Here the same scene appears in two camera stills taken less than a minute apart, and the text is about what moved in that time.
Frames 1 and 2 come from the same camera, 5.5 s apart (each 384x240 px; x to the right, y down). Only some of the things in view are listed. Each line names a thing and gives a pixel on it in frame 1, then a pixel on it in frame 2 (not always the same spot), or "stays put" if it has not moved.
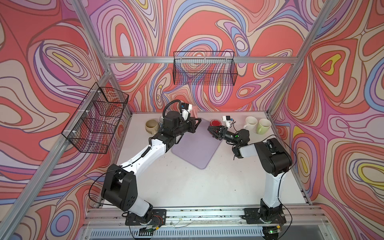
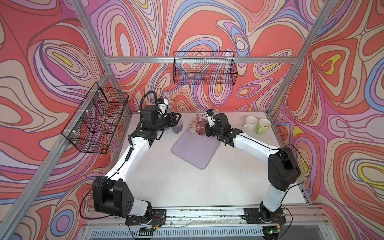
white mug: [251, 122] stays put
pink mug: [194, 112] → [198, 126]
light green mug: [264, 125] stays put
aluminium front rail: [302, 222] stays put
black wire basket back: [216, 68] stays put
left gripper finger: [199, 121] → [175, 114]
